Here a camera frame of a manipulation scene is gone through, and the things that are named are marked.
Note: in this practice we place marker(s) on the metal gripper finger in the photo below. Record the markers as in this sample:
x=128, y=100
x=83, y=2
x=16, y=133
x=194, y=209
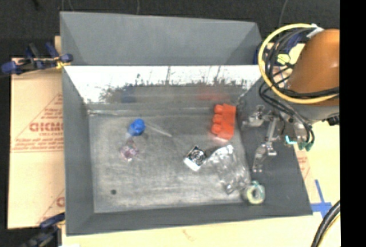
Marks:
x=255, y=119
x=261, y=155

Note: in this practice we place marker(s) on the orange-red studded toy block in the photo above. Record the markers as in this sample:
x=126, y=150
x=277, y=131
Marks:
x=224, y=121

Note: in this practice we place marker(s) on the clear plastic bottle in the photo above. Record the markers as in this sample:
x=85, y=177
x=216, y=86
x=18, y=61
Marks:
x=228, y=167

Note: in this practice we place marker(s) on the grey metal bin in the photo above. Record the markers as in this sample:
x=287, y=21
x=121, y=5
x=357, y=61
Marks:
x=160, y=183

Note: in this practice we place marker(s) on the clear bottle with blue cap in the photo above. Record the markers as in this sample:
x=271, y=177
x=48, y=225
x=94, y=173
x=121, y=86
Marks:
x=137, y=126

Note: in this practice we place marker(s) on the brown cardboard board red print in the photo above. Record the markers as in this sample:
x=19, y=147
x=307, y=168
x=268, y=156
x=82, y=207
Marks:
x=34, y=171

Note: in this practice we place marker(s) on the black cylinder on white bracket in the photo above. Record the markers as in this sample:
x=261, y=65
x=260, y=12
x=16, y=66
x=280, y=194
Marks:
x=334, y=120

